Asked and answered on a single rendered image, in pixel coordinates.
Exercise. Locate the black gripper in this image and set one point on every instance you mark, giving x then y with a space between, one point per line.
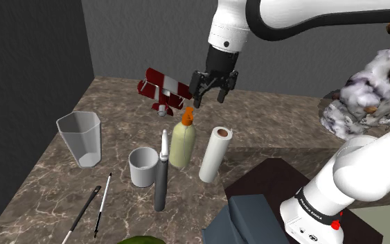
221 62

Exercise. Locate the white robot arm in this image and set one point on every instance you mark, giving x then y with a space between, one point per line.
350 169

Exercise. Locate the red and white toy biplane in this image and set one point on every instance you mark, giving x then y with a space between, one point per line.
161 85

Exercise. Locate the yellow bottle with orange pump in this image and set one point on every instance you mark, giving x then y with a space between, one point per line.
182 145

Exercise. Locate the white paper towel roll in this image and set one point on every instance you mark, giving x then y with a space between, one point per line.
213 155

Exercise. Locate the grey and white kitchen tool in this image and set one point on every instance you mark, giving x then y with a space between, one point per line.
161 186

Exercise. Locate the grey round cup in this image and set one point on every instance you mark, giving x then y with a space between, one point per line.
142 175

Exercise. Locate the grey-blue block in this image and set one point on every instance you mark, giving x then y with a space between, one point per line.
248 219

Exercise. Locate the clear grey hexagonal cup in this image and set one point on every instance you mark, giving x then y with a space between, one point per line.
80 142

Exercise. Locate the white furry figure with antlers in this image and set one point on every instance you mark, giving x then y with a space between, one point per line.
367 98

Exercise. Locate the thin white and black pen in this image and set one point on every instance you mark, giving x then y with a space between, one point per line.
102 202

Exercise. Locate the green round thing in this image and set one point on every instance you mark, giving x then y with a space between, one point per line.
141 241

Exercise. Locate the black stick with white tip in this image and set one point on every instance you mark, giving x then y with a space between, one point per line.
83 211

